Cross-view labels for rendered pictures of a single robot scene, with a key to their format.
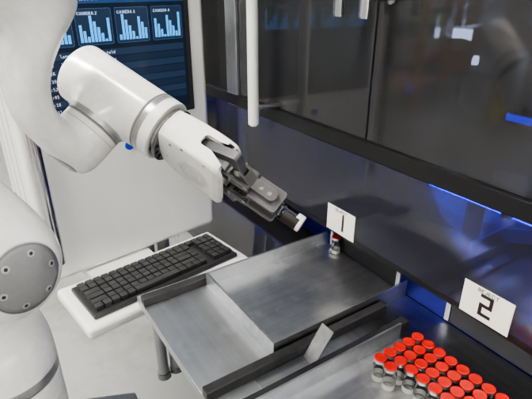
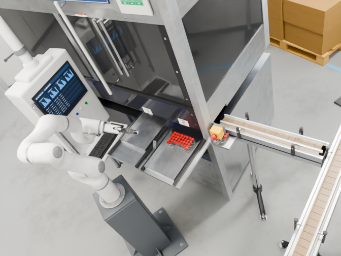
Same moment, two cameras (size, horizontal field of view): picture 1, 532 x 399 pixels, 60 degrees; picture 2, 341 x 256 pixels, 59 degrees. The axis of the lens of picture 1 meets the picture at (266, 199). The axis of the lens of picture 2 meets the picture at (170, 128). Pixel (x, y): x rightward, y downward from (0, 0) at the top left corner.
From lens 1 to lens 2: 1.35 m
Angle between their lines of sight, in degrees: 21
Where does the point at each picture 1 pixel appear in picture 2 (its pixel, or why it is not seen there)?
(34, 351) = (104, 176)
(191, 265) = (113, 136)
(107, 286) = (95, 154)
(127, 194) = not seen: hidden behind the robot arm
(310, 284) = (147, 128)
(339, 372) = (161, 148)
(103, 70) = (86, 123)
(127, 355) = not seen: hidden behind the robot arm
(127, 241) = not seen: hidden behind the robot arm
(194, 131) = (110, 127)
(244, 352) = (139, 154)
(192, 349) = (128, 159)
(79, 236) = (78, 145)
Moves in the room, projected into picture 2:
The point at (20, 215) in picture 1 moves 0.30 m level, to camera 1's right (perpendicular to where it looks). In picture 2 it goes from (96, 159) to (142, 135)
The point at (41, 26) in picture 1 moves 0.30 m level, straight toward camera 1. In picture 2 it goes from (79, 129) to (109, 152)
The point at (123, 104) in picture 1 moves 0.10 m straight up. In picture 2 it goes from (94, 128) to (86, 117)
